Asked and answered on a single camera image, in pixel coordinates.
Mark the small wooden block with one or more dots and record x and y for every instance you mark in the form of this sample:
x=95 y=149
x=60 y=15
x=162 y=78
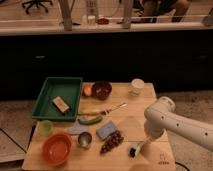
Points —
x=60 y=104

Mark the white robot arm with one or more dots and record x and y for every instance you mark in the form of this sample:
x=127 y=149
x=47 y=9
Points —
x=160 y=116

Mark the yellow handled knife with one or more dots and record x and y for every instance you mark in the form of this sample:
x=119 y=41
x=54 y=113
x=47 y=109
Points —
x=93 y=112

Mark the dark maroon bowl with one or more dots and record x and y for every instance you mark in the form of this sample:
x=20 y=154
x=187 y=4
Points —
x=101 y=90

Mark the green cucumber toy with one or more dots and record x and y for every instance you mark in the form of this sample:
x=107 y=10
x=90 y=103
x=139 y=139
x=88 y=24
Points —
x=84 y=121

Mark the small orange fruit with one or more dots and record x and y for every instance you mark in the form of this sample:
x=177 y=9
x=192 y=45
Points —
x=87 y=90

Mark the white ceramic mug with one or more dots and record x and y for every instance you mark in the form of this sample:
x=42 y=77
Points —
x=136 y=86

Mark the grey blue cloth piece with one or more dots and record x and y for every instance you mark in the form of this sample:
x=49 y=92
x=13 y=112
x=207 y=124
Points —
x=77 y=129

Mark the light green cup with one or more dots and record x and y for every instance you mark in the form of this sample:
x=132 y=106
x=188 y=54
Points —
x=45 y=128

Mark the red object on shelf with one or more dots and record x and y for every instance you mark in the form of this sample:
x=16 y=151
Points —
x=102 y=21

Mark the red plastic bowl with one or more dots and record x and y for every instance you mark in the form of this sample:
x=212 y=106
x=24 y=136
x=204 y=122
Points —
x=56 y=149

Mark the white dish brush black bristles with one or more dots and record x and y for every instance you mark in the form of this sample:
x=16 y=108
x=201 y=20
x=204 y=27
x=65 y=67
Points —
x=136 y=148

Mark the green plastic tray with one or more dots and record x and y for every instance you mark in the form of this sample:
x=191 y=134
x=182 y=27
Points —
x=68 y=88

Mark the dark red grape bunch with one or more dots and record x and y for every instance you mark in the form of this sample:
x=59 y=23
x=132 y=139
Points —
x=112 y=141

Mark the black office chair base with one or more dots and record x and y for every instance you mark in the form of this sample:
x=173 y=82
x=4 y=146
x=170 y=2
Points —
x=38 y=3

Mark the small metal cup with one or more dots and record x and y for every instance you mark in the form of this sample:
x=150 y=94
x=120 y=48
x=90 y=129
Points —
x=85 y=140

